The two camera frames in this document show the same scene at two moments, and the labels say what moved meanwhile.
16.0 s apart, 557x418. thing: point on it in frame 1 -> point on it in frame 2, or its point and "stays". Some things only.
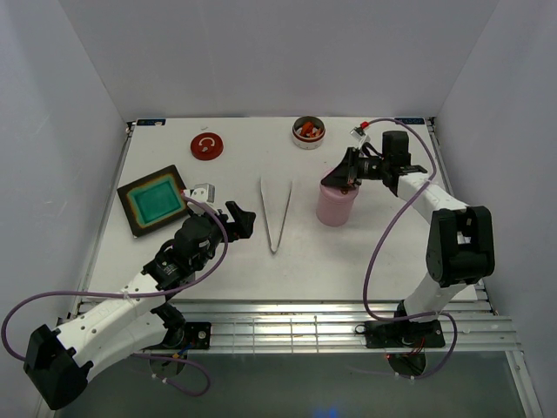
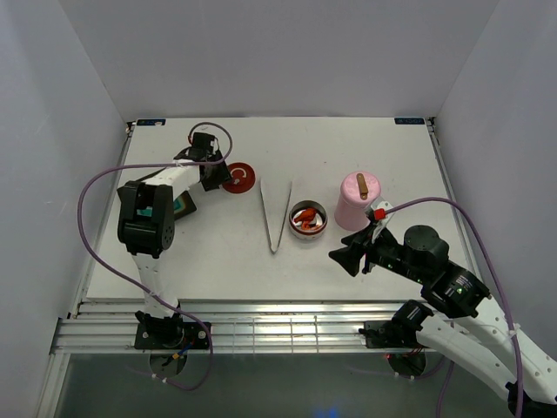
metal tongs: x=269 y=236 stays
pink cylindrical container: x=334 y=205 -> x=349 y=217
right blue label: x=412 y=120 stays
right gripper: x=347 y=173 -> x=349 y=256
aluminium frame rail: x=338 y=325 stays
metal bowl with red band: x=308 y=132 -> x=320 y=219
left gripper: x=243 y=228 -> x=222 y=177
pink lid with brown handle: x=338 y=194 -> x=359 y=188
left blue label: x=151 y=122 stays
